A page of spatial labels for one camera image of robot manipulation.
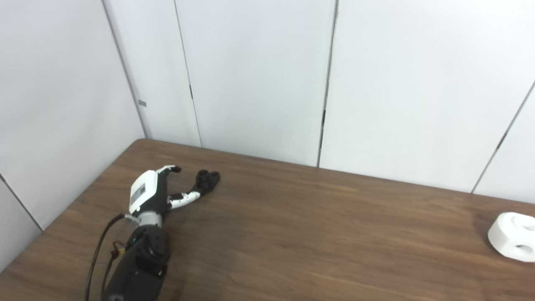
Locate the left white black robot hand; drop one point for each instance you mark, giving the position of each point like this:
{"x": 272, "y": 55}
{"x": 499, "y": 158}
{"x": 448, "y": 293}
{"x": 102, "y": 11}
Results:
{"x": 144, "y": 192}

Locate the black plastic holder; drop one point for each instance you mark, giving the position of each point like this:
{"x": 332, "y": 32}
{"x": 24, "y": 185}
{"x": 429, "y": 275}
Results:
{"x": 207, "y": 179}

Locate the round white plastic piece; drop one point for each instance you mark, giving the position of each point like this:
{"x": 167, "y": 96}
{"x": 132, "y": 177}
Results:
{"x": 508, "y": 234}

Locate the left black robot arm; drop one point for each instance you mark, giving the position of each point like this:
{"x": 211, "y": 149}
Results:
{"x": 138, "y": 267}

